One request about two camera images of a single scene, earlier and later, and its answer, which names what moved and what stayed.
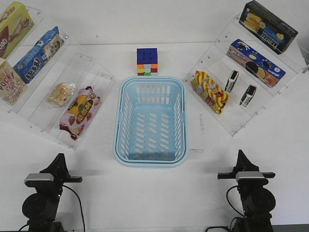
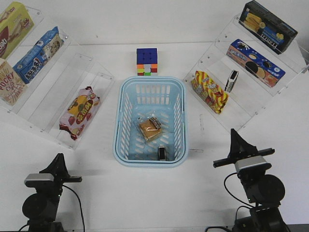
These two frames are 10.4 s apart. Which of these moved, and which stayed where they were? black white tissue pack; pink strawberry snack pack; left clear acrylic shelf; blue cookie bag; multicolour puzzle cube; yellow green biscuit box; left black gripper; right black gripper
Moved: right black gripper; black white tissue pack
Stayed: pink strawberry snack pack; left black gripper; blue cookie bag; left clear acrylic shelf; yellow green biscuit box; multicolour puzzle cube
